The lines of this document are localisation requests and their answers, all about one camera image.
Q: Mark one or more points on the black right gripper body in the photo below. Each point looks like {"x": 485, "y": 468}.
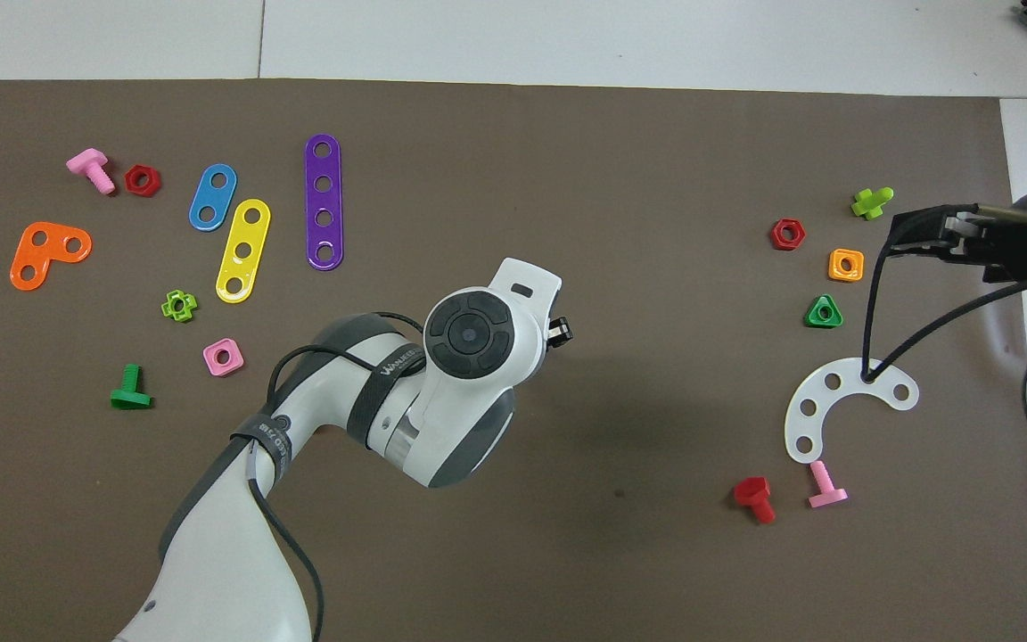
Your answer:
{"x": 1017, "y": 245}

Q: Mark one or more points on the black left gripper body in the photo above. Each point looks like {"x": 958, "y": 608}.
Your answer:
{"x": 561, "y": 333}

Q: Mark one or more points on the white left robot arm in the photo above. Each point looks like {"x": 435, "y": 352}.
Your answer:
{"x": 460, "y": 419}

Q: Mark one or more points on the lime green plastic screw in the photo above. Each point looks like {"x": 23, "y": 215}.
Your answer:
{"x": 868, "y": 206}

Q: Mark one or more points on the orange square plastic nut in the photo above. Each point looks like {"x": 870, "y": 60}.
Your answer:
{"x": 836, "y": 272}

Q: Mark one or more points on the green triangular plastic nut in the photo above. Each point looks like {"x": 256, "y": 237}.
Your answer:
{"x": 813, "y": 318}

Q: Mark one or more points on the red hexagonal plastic nut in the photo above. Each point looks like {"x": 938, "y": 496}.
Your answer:
{"x": 777, "y": 241}
{"x": 143, "y": 180}

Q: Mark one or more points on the red plastic screw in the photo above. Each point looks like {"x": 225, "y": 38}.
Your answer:
{"x": 752, "y": 490}

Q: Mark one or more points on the pink plastic screw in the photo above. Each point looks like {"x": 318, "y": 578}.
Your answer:
{"x": 825, "y": 496}
{"x": 88, "y": 164}

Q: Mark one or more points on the pink square plastic nut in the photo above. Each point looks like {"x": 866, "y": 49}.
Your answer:
{"x": 213, "y": 361}

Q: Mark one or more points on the green cross-shaped plastic nut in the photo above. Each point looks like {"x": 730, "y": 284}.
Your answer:
{"x": 171, "y": 306}

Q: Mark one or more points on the dark green plastic screw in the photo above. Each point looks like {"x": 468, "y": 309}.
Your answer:
{"x": 130, "y": 397}

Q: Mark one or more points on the brown table mat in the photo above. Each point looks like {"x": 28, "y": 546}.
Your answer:
{"x": 656, "y": 267}

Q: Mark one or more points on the white curved five-hole plate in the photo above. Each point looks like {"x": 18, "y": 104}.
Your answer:
{"x": 797, "y": 423}

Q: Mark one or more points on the purple four-hole plate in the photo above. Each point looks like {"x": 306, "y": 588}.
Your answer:
{"x": 324, "y": 201}

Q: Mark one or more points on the yellow three-hole plate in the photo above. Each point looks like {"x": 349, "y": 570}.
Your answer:
{"x": 242, "y": 234}

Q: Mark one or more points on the blue two-hole plate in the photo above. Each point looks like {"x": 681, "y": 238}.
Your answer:
{"x": 210, "y": 198}

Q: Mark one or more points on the orange angled three-hole plate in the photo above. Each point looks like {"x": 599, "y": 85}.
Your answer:
{"x": 43, "y": 257}

